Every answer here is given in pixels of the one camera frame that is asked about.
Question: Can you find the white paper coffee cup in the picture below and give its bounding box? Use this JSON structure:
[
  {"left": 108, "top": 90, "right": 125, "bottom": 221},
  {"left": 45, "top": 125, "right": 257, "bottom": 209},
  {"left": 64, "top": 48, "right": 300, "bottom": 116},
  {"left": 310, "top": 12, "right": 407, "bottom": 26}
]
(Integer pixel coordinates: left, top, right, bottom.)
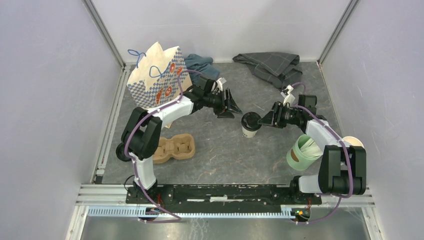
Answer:
[{"left": 241, "top": 127, "right": 258, "bottom": 138}]

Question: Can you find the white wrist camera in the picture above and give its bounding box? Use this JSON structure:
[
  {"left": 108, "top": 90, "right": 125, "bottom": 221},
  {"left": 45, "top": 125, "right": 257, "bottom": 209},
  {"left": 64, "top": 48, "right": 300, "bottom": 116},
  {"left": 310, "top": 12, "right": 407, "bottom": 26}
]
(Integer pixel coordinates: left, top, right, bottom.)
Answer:
[
  {"left": 212, "top": 77, "right": 227, "bottom": 94},
  {"left": 280, "top": 84, "right": 296, "bottom": 106}
]

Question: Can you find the brown cardboard cup carrier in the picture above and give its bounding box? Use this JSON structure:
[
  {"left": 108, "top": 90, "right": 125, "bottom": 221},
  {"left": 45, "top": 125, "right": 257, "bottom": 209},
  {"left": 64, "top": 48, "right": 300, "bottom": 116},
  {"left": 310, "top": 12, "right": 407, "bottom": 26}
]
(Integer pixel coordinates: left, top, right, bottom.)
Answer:
[{"left": 152, "top": 133, "right": 196, "bottom": 164}]

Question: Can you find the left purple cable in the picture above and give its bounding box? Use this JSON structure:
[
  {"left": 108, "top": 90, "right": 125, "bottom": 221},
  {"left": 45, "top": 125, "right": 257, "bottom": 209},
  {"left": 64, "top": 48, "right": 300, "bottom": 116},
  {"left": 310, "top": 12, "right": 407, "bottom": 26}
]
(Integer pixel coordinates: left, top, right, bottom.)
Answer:
[{"left": 124, "top": 69, "right": 206, "bottom": 224}]

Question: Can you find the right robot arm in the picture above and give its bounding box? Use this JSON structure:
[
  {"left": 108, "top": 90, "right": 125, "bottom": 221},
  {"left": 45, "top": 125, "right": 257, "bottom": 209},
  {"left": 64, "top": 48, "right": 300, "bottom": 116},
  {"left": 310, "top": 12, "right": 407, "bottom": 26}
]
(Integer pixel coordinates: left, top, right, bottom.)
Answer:
[{"left": 258, "top": 94, "right": 367, "bottom": 204}]

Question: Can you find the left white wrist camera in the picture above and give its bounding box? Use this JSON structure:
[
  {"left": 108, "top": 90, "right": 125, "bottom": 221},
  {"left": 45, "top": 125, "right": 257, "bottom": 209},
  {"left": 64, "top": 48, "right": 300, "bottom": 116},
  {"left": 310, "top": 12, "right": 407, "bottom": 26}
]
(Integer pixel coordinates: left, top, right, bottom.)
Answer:
[{"left": 212, "top": 77, "right": 227, "bottom": 94}]

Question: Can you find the blue cloth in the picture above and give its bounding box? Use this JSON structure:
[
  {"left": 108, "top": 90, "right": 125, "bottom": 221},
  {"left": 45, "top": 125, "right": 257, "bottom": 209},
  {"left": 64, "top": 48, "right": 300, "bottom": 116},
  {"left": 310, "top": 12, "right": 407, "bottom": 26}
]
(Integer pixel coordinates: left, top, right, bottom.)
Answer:
[{"left": 184, "top": 53, "right": 220, "bottom": 85}]

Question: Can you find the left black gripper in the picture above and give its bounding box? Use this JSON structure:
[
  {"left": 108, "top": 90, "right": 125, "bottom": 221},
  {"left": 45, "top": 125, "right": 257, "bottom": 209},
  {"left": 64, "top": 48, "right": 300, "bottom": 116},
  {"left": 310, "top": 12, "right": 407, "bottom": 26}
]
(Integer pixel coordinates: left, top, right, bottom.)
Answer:
[{"left": 204, "top": 88, "right": 243, "bottom": 120}]

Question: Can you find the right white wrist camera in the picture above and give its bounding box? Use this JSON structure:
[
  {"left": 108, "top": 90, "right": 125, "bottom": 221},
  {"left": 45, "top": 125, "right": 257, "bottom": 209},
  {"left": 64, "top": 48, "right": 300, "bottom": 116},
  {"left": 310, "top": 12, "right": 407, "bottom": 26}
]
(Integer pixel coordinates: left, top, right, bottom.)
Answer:
[{"left": 280, "top": 84, "right": 296, "bottom": 106}]

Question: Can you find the checkered paper takeout bag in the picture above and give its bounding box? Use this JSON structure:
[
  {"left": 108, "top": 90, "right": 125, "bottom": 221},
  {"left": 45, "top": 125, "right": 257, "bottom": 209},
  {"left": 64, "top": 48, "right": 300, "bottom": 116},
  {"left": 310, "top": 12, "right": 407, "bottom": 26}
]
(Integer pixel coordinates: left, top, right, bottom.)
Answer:
[{"left": 126, "top": 42, "right": 192, "bottom": 109}]

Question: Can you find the green cup holder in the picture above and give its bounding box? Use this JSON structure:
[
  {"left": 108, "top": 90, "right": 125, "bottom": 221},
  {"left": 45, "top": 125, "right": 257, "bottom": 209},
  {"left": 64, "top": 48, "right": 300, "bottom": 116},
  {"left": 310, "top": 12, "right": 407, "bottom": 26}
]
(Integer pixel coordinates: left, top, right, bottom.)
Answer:
[{"left": 286, "top": 134, "right": 322, "bottom": 171}]

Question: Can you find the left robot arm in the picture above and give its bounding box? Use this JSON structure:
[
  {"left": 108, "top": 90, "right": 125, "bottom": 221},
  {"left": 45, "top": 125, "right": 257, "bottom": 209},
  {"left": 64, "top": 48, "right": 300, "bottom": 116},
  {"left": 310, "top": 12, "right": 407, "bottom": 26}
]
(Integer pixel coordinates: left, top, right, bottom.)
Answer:
[{"left": 115, "top": 78, "right": 242, "bottom": 204}]

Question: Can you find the black coffee cup lid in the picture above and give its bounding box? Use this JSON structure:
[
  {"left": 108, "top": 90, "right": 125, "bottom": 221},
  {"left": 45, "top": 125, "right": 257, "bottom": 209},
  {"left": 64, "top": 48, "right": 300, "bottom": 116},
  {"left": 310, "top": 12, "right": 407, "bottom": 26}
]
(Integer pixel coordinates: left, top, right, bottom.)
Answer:
[{"left": 241, "top": 111, "right": 262, "bottom": 132}]

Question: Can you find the grey plaid cloth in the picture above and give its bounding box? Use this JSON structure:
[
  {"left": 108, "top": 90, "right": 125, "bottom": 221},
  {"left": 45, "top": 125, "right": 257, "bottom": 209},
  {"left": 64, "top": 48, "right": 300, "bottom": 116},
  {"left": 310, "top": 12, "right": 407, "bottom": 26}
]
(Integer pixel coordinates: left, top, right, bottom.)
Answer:
[{"left": 232, "top": 52, "right": 303, "bottom": 89}]

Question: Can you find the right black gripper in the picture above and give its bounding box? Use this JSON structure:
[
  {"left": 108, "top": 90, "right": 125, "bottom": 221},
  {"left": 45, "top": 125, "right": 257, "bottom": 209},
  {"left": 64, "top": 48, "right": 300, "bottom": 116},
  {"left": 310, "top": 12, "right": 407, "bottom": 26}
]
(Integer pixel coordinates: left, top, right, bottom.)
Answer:
[{"left": 257, "top": 101, "right": 302, "bottom": 129}]

